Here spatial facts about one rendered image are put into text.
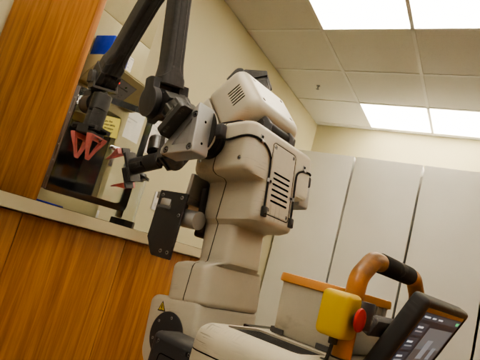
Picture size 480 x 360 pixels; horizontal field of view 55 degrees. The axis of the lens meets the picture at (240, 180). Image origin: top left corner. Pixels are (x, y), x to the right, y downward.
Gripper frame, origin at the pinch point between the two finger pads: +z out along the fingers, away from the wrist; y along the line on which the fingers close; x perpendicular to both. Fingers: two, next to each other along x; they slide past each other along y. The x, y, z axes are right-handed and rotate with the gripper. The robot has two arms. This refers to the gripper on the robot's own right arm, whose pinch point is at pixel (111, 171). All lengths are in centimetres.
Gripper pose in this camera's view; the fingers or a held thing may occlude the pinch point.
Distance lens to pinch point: 168.5
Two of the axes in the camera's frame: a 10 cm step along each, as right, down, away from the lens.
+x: -3.4, 0.0, -9.4
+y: -1.9, -9.8, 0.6
